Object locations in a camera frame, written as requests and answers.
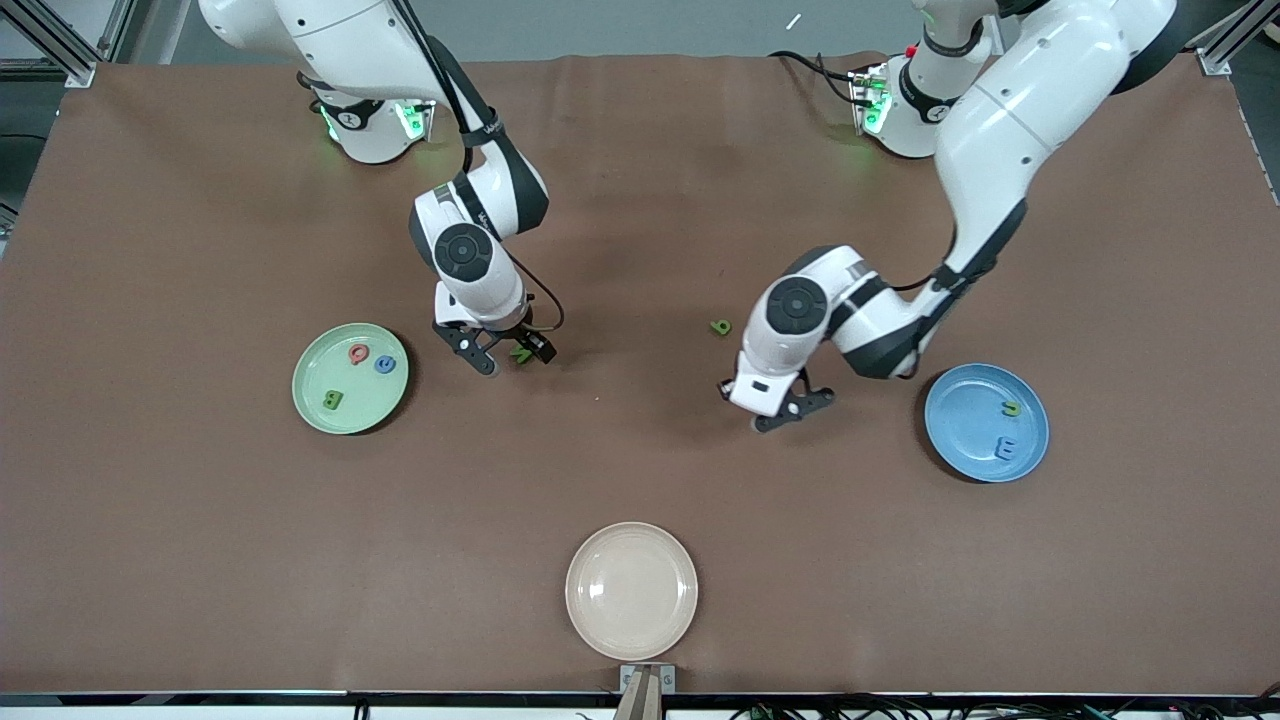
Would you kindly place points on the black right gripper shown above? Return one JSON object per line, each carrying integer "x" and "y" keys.
{"x": 516, "y": 336}

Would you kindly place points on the blue letter G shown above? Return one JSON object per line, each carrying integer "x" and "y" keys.
{"x": 378, "y": 366}

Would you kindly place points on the red letter Q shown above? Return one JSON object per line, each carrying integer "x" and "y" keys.
{"x": 352, "y": 354}

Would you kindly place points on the green letter B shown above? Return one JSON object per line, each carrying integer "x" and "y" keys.
{"x": 332, "y": 401}

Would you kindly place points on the blue letter m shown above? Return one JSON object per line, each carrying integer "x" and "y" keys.
{"x": 1000, "y": 450}

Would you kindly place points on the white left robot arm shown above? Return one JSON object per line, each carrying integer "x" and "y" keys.
{"x": 1030, "y": 90}

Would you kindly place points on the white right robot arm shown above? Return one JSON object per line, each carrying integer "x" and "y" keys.
{"x": 330, "y": 40}

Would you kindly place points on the green plate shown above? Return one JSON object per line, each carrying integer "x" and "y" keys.
{"x": 340, "y": 370}

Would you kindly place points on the blue plate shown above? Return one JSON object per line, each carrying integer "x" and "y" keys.
{"x": 970, "y": 420}

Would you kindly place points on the brown table mat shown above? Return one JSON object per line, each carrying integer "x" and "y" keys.
{"x": 640, "y": 200}

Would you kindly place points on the beige plate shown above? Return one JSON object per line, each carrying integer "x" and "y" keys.
{"x": 630, "y": 590}

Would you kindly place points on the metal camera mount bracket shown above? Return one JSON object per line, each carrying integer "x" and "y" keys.
{"x": 647, "y": 690}

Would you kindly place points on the black table edge rail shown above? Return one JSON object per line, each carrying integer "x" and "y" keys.
{"x": 200, "y": 700}

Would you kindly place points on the aluminium frame profile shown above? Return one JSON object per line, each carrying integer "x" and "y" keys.
{"x": 50, "y": 40}
{"x": 1225, "y": 50}

